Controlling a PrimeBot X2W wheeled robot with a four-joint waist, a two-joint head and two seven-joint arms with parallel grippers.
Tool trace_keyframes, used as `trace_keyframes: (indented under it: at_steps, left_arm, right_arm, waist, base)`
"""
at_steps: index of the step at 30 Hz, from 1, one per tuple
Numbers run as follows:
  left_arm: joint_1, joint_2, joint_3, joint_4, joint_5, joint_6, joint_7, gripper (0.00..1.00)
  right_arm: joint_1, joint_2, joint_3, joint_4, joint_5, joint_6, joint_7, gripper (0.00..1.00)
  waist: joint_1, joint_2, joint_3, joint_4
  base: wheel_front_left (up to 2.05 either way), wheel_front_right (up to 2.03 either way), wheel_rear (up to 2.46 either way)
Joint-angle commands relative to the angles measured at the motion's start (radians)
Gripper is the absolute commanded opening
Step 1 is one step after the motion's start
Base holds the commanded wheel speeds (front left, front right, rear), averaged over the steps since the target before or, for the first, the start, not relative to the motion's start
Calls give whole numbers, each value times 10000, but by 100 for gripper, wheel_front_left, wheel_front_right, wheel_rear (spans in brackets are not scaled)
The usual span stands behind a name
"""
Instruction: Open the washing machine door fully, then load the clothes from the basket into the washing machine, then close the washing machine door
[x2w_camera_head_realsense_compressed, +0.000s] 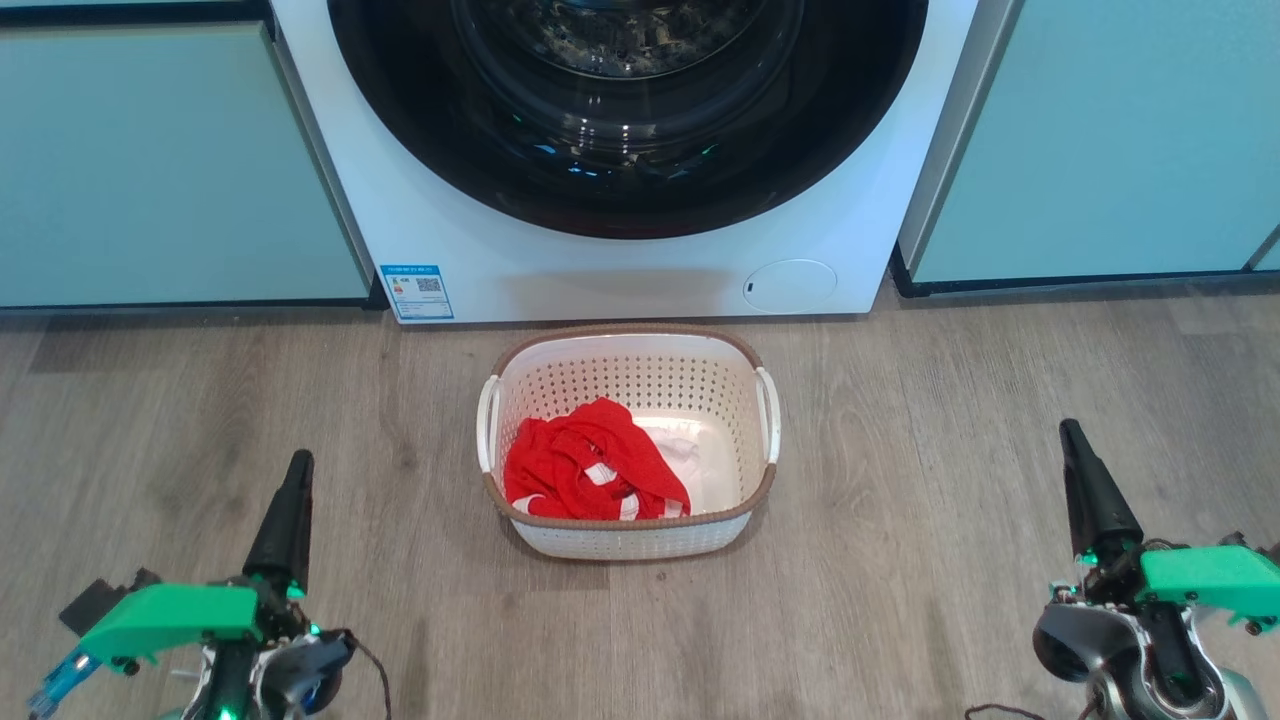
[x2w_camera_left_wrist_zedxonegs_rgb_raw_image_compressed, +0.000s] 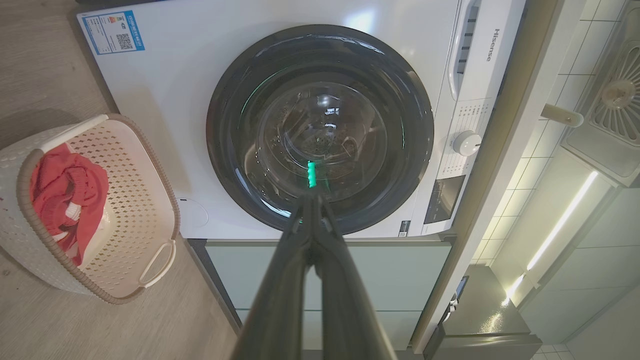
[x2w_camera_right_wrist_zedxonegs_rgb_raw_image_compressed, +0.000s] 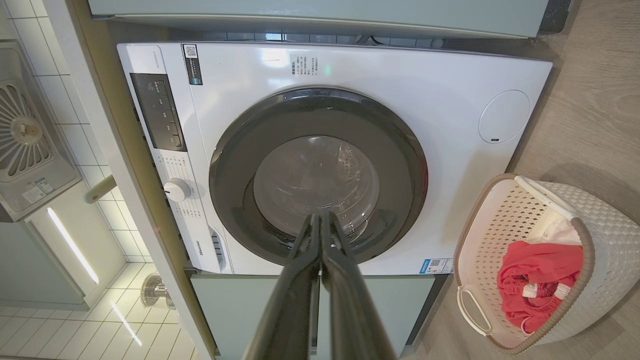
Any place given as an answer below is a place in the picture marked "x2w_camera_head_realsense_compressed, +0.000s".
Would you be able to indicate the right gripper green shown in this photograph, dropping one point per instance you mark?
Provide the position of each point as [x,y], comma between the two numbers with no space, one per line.
[1210,580]

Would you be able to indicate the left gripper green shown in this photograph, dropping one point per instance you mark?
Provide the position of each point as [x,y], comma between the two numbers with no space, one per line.
[170,615]

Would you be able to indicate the red garment with white print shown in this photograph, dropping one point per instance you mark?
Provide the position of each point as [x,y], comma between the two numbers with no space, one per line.
[580,450]

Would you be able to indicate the round washing machine door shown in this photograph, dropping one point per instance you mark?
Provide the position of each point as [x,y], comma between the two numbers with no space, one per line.
[400,130]

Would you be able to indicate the white front-load washing machine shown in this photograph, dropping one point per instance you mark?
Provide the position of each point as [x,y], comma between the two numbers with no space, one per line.
[500,270]

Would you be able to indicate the stainless steel washing machine drum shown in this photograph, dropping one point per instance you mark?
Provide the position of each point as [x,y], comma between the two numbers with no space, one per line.
[620,40]

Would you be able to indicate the blue energy label sticker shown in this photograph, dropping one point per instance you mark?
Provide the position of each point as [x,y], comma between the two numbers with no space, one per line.
[417,293]

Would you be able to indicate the wide teal cabinet grey side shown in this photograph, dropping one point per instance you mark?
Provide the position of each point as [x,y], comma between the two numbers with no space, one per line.
[1100,140]

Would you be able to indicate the round white filter cover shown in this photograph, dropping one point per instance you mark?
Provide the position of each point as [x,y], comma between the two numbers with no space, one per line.
[790,286]

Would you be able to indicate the white perforated basket brown rim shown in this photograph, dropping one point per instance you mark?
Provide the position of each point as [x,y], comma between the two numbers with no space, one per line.
[640,380]

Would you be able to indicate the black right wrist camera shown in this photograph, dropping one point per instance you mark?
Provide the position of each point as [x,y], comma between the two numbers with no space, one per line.
[1240,542]

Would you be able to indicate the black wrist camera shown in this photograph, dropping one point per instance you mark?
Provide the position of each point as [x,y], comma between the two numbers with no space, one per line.
[1240,542]
[95,605]

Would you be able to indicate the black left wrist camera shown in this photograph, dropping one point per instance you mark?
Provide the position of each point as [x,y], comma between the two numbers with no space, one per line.
[95,605]

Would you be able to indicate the blue left camera connector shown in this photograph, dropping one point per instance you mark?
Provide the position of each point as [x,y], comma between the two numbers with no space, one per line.
[65,680]

